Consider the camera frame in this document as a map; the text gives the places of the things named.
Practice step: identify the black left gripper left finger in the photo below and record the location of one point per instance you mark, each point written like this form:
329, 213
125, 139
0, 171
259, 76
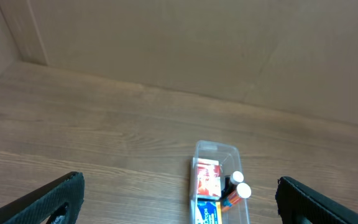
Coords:
59, 201

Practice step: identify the red orange lozenge box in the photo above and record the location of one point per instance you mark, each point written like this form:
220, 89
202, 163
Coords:
208, 179

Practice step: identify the brown bottle white cap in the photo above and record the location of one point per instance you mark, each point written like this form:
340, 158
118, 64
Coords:
231, 182

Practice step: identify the clear plastic container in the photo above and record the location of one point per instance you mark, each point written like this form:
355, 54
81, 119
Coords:
229, 161

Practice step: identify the orange tube white cap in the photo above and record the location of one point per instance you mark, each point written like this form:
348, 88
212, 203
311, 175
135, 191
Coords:
242, 192

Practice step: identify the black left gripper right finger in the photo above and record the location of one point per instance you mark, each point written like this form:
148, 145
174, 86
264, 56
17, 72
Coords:
299, 204

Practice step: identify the blue yellow VapoDrops box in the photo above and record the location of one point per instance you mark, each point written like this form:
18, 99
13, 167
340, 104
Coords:
208, 212

